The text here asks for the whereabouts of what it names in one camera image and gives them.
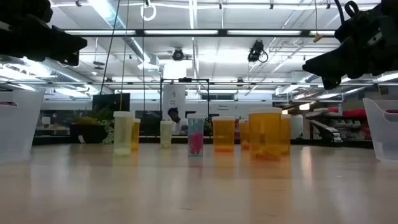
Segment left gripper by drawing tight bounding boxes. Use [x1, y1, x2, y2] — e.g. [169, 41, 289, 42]
[0, 0, 88, 67]

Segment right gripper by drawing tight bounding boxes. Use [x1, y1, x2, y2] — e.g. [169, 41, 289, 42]
[302, 0, 398, 91]

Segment amber pill bottle white cap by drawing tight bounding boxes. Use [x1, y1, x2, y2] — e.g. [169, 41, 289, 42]
[281, 113, 292, 156]
[211, 116, 236, 154]
[238, 119, 250, 151]
[248, 107, 283, 162]

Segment tall pale clear pill bottle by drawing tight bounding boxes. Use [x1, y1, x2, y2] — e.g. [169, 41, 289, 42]
[113, 111, 136, 157]

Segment small amber pill bottle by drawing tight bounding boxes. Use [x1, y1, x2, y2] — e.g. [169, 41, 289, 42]
[132, 118, 142, 151]

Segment small pale clear pill bottle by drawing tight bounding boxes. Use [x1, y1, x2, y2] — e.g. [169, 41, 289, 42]
[159, 119, 174, 149]

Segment clear bottle pink contents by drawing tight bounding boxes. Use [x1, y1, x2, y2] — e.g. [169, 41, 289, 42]
[187, 113, 206, 158]

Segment clear plastic bin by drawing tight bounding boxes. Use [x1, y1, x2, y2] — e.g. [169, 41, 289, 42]
[363, 97, 398, 162]
[0, 89, 46, 163]

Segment yellow hanging connector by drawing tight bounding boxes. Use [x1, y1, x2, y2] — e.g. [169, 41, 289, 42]
[312, 0, 324, 44]

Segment black stapler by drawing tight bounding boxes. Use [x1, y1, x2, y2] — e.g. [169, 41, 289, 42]
[307, 119, 344, 144]

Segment black monitor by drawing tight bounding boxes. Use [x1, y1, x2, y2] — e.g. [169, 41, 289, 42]
[91, 92, 131, 128]

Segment overhead light bar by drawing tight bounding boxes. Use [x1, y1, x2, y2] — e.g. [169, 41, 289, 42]
[62, 28, 338, 39]

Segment potted green plant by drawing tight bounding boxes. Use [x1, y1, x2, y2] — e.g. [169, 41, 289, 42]
[68, 105, 116, 145]

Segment black round ceiling fixture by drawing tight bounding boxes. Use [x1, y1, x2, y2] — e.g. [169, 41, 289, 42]
[172, 47, 185, 62]

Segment white pillar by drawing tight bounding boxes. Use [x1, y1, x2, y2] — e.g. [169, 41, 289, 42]
[162, 84, 187, 122]

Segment person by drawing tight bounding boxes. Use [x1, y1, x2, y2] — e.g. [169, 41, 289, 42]
[167, 107, 189, 136]

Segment black hanging cable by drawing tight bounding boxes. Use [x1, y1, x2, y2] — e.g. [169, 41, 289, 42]
[99, 0, 122, 95]

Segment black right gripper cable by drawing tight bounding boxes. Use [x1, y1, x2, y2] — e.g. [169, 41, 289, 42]
[333, 0, 361, 26]

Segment black overhead camera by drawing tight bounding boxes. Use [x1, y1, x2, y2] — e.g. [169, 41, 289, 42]
[247, 39, 269, 63]

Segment white cable ring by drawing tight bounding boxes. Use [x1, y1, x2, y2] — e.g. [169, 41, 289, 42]
[140, 2, 157, 22]

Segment black stand frame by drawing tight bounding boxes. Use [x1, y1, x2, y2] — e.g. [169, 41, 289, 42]
[159, 77, 211, 125]

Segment black aluminium table frame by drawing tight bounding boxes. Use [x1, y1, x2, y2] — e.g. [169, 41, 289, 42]
[26, 136, 374, 149]

